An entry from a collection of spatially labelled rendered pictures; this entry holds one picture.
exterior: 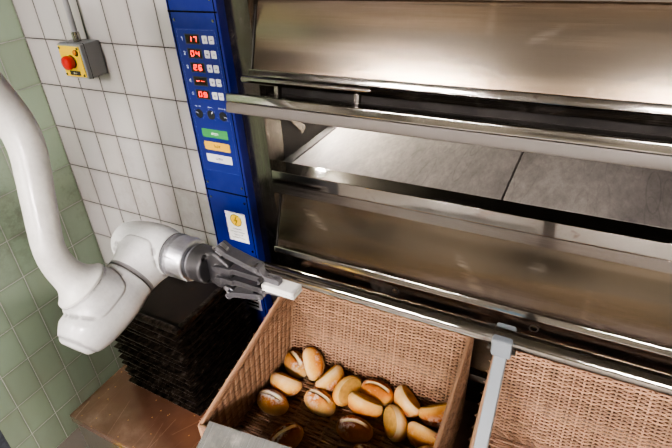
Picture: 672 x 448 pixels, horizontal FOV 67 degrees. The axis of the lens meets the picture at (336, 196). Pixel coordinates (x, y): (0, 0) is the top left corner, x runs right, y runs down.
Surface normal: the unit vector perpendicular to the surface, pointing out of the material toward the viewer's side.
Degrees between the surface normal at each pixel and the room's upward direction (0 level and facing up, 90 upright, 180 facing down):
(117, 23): 90
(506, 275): 70
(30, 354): 90
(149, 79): 90
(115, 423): 0
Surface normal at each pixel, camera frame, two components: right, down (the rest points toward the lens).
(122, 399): -0.06, -0.87
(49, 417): 0.89, 0.18
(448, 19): -0.45, 0.14
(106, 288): 0.71, -0.29
